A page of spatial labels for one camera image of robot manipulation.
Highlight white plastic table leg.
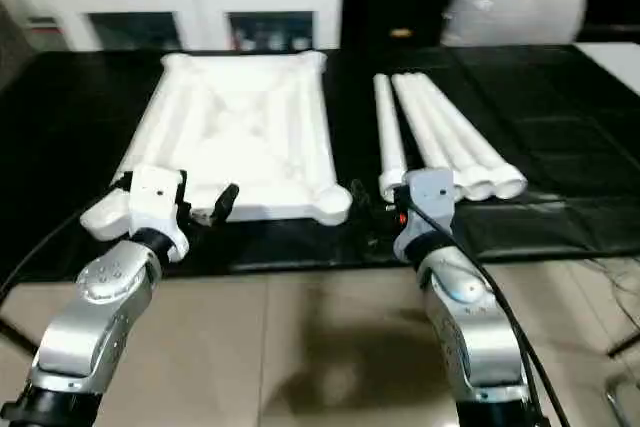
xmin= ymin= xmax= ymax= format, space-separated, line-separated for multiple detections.
xmin=407 ymin=74 xmax=497 ymax=201
xmin=391 ymin=74 xmax=466 ymax=201
xmin=373 ymin=73 xmax=410 ymax=202
xmin=422 ymin=74 xmax=530 ymax=201

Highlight white plastic table top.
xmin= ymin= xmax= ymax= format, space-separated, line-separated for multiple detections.
xmin=79 ymin=49 xmax=352 ymax=242

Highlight black work mat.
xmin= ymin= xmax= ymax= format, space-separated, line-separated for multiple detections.
xmin=0 ymin=44 xmax=640 ymax=288

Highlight white glass-door cabinet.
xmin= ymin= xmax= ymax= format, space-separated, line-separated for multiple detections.
xmin=12 ymin=0 xmax=346 ymax=53

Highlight grey cushion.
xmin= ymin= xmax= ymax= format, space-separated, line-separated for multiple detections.
xmin=439 ymin=0 xmax=590 ymax=47

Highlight white flat board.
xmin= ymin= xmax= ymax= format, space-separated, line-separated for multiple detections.
xmin=572 ymin=41 xmax=640 ymax=98

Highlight metal chair leg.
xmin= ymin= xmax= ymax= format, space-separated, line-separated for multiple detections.
xmin=603 ymin=375 xmax=640 ymax=427

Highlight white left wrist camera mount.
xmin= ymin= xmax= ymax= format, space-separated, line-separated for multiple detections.
xmin=126 ymin=165 xmax=190 ymax=264

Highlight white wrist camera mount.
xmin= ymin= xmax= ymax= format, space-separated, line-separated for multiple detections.
xmin=392 ymin=169 xmax=457 ymax=262
xmin=126 ymin=165 xmax=190 ymax=264

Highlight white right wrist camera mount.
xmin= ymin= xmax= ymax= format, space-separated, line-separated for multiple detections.
xmin=392 ymin=169 xmax=457 ymax=262

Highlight tangled thin floor wires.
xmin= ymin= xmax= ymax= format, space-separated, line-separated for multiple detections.
xmin=587 ymin=256 xmax=640 ymax=311

